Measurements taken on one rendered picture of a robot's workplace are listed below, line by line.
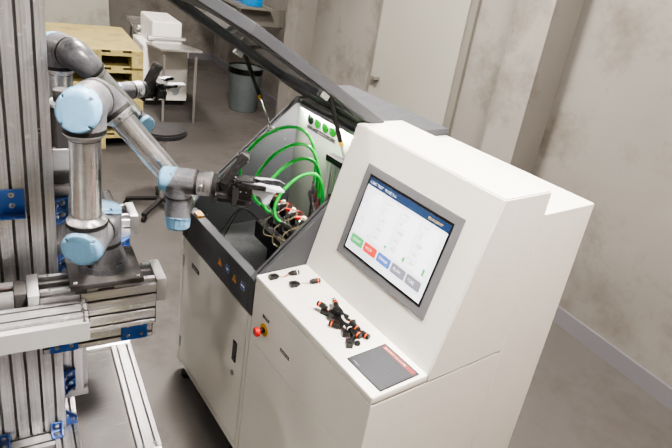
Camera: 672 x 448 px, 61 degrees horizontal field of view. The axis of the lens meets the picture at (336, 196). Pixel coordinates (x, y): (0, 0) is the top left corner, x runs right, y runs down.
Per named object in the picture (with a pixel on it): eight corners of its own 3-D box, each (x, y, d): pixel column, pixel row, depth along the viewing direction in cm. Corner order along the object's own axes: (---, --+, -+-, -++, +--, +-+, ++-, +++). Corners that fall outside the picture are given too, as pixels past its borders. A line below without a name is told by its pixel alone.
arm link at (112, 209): (126, 232, 195) (126, 196, 190) (114, 251, 183) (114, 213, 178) (90, 228, 194) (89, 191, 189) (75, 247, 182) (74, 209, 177)
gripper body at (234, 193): (253, 201, 175) (213, 196, 174) (256, 174, 173) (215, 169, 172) (251, 209, 168) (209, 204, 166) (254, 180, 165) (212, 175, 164)
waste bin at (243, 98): (264, 114, 755) (268, 71, 733) (232, 114, 734) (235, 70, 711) (252, 103, 792) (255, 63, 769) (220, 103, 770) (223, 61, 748)
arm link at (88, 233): (115, 248, 184) (115, 81, 163) (100, 273, 170) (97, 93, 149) (77, 244, 183) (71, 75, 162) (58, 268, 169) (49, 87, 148)
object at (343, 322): (308, 311, 196) (311, 297, 194) (334, 304, 202) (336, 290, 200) (348, 350, 180) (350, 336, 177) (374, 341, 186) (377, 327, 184)
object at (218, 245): (185, 238, 267) (187, 207, 261) (194, 237, 269) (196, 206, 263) (246, 311, 222) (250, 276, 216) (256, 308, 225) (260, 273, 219)
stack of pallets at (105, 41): (34, 110, 636) (28, 19, 598) (121, 110, 682) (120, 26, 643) (44, 152, 533) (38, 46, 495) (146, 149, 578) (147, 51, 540)
